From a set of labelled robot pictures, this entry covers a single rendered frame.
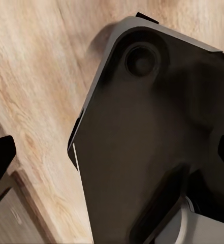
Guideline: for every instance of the dishwasher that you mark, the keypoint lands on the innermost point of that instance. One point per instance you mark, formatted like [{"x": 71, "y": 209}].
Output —
[{"x": 18, "y": 223}]

